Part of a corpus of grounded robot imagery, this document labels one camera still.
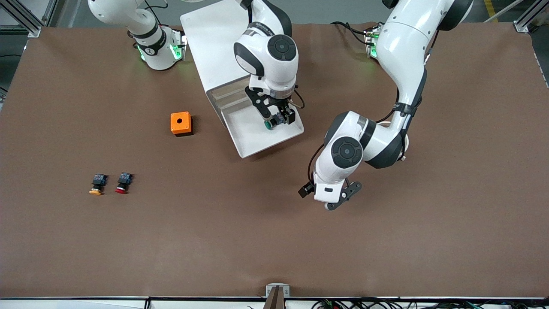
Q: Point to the grey metal bracket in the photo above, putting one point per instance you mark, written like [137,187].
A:
[277,291]

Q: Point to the green push button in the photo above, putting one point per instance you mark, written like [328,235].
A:
[269,125]

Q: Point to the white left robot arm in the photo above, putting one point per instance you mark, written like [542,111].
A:
[399,43]

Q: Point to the brown table cover sheet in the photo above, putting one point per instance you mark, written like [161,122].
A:
[274,236]

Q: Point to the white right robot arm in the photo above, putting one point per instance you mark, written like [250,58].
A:
[274,51]

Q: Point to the aluminium frame profile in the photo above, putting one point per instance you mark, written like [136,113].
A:
[521,26]
[33,29]

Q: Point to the yellow push button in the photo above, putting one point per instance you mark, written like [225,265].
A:
[98,183]

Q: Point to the red push button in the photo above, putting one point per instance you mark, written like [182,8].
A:
[123,182]

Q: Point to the white table edge rail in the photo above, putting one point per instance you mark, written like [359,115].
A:
[85,304]

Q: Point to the white drawer cabinet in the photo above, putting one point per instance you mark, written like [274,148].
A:
[210,43]

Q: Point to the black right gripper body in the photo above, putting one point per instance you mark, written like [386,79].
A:
[282,105]

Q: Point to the orange button enclosure box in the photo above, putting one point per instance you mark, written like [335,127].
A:
[180,124]

